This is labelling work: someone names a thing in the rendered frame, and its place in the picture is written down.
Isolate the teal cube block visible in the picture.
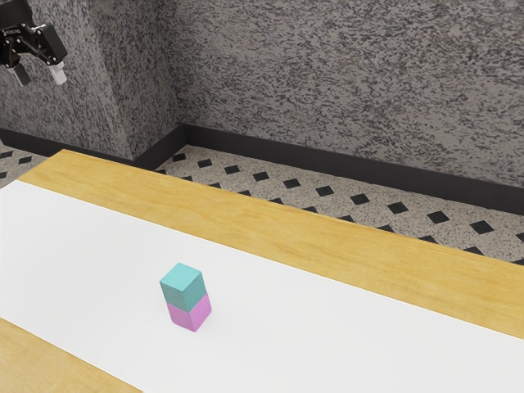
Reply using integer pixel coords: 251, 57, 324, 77
159, 262, 205, 310

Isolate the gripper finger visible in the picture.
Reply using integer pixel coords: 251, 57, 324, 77
34, 21, 69, 87
0, 40, 31, 88

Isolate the pink cube block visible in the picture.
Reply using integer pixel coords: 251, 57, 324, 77
165, 291, 213, 333

